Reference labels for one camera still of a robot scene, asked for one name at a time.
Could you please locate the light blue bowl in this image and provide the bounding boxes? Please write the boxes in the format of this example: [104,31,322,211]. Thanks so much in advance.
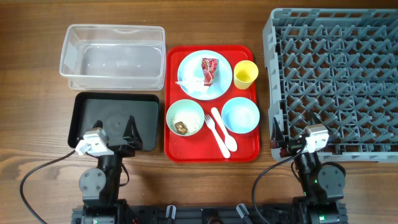
[221,97,260,134]

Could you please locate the white plastic spoon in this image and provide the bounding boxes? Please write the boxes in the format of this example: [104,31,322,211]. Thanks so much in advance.
[211,107,238,152]

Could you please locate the brown food chunk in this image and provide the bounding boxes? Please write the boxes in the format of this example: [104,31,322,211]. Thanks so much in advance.
[174,121,188,135]

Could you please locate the green bowl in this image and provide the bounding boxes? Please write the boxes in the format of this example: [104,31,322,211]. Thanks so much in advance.
[165,99,205,137]

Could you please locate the white rice pile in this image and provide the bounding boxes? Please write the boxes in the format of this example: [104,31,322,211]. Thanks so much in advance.
[172,111,200,135]

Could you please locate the yellow plastic cup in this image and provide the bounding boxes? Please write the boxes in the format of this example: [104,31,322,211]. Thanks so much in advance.
[233,60,259,90]

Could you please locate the white tissue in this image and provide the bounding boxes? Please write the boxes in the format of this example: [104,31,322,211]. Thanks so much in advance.
[176,77,209,93]

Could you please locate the light blue plate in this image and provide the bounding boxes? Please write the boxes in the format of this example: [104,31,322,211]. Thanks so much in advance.
[175,50,233,100]

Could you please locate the red snack wrapper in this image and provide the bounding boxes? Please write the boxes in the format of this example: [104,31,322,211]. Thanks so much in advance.
[201,58,218,86]

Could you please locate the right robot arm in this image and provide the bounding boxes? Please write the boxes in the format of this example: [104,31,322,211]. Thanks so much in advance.
[271,112,348,224]

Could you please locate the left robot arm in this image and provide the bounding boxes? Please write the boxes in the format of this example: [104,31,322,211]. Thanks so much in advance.
[72,116,143,224]

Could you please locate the grey dishwasher rack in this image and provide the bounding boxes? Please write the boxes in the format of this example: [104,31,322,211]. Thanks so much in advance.
[262,8,397,163]

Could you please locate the black plastic tray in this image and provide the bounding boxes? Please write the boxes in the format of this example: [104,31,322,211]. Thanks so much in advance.
[68,92,159,151]

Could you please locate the clear plastic bin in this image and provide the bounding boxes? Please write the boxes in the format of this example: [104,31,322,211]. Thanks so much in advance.
[59,24,166,91]

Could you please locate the white plastic fork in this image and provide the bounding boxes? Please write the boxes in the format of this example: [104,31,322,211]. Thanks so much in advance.
[205,114,231,159]

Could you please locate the red serving tray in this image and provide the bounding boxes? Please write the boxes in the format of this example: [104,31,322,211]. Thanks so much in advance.
[164,45,261,163]

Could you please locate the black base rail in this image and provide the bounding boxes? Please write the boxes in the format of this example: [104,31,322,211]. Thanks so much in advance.
[71,203,348,224]

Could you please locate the left black cable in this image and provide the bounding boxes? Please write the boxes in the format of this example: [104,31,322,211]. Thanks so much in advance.
[19,149,77,224]

